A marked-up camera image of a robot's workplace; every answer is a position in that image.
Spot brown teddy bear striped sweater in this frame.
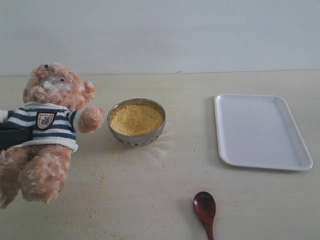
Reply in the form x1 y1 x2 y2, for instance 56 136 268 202
0 63 106 209

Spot dark red wooden spoon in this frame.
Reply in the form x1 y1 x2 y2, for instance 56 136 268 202
193 191 216 240

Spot steel bowl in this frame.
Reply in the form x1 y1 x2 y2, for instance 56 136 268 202
107 98 166 147

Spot yellow millet grains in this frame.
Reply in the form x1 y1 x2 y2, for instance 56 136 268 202
110 104 164 137

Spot white plastic tray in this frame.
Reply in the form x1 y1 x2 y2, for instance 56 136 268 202
214 94 313 171

